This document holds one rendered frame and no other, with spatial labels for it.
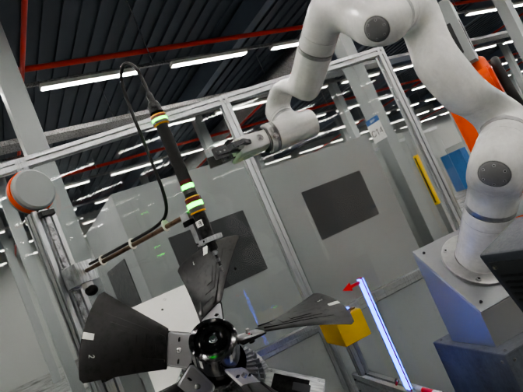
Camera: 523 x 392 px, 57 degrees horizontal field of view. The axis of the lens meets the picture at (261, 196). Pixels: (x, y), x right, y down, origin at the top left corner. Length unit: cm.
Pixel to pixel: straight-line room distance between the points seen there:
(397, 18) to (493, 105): 31
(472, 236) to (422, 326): 106
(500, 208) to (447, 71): 35
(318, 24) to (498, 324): 85
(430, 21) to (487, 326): 73
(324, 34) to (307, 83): 14
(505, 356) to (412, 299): 105
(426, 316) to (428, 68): 143
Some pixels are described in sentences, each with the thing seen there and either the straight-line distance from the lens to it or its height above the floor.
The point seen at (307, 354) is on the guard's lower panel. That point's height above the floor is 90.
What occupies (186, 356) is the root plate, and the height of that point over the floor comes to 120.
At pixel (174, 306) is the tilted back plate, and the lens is 164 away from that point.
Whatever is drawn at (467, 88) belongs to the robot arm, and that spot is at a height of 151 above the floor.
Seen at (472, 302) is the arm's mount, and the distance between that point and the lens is 134.
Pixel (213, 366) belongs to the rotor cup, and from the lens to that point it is 120.
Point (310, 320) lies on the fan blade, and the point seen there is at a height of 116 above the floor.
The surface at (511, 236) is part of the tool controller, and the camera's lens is 86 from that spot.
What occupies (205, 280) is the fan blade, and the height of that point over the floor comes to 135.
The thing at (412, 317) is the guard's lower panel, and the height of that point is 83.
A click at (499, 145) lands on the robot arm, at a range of 112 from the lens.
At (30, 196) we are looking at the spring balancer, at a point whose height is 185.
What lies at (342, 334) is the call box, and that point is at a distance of 160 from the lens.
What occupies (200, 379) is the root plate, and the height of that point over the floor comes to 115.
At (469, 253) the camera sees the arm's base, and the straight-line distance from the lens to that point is 136.
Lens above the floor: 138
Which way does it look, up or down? 5 degrees up
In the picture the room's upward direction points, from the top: 23 degrees counter-clockwise
